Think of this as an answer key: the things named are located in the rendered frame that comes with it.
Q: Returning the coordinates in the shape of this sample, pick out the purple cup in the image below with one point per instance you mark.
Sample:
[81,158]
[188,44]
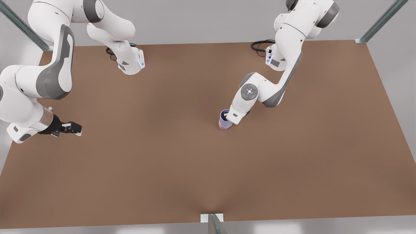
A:
[224,121]

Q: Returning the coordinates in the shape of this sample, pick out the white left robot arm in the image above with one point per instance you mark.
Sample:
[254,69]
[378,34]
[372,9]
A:
[289,35]

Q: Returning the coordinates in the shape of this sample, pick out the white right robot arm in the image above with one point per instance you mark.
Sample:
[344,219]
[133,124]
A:
[55,74]

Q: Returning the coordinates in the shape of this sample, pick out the pink cup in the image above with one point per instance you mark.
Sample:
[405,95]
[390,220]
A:
[223,128]

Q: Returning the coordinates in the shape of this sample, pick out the silver frame post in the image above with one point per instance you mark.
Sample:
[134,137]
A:
[381,21]
[214,224]
[23,26]

